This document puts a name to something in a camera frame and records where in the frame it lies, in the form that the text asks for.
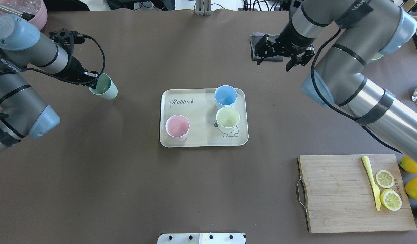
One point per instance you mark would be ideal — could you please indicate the yellow plastic knife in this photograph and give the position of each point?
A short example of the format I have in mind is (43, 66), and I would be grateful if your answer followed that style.
(375, 189)

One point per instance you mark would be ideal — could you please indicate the lemon half slice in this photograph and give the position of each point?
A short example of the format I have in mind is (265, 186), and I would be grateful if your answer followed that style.
(391, 200)
(384, 179)

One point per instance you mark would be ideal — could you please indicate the aluminium frame post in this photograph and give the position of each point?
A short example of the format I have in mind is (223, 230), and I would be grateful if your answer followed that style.
(203, 7)

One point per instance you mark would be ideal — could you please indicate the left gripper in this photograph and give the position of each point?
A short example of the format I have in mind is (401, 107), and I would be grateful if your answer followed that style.
(76, 68)

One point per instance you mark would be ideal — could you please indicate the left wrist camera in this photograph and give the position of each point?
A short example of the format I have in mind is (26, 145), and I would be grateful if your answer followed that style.
(67, 39)

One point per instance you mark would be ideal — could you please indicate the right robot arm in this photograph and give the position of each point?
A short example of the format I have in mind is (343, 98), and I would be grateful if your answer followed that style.
(343, 36)

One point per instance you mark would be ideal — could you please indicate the pink plastic cup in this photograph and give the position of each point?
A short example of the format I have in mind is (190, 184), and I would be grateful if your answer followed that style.
(177, 126)

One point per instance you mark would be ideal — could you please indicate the cream serving tray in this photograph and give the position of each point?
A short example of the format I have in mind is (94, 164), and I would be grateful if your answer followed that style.
(199, 107)

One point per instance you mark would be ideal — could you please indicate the wooden cutting board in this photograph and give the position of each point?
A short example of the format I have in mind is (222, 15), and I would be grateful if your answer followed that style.
(338, 197)

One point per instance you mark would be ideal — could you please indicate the green plastic cup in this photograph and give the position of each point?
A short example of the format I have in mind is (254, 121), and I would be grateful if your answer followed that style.
(104, 88)

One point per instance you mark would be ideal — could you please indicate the metal muddler black tip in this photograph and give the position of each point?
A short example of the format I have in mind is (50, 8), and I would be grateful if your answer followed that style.
(24, 15)

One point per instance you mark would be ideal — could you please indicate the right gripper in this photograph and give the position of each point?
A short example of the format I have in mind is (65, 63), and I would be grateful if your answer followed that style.
(294, 41)

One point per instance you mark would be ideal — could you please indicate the blue plastic cup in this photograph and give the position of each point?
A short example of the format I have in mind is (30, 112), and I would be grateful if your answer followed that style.
(225, 95)

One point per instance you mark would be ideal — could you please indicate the green bowl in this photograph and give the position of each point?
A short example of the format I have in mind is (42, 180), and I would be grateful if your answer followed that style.
(377, 57)

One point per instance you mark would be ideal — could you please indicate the whole yellow lemon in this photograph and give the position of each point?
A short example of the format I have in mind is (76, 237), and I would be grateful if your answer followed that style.
(411, 188)
(408, 165)

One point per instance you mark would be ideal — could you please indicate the pink bowl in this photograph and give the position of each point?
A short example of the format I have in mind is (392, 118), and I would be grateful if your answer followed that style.
(40, 18)

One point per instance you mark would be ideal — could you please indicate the dark grey cloth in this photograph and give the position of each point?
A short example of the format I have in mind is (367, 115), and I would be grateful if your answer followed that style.
(254, 39)

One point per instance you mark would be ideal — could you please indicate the cream plastic cup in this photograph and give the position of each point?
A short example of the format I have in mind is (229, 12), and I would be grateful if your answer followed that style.
(227, 119)

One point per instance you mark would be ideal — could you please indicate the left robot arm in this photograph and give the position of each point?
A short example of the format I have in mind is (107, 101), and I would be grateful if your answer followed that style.
(23, 111)

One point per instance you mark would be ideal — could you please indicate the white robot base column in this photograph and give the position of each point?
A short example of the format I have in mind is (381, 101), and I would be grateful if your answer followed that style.
(202, 238)

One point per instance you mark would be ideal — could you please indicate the clear ice cubes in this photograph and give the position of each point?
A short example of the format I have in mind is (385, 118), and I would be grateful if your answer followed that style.
(28, 6)

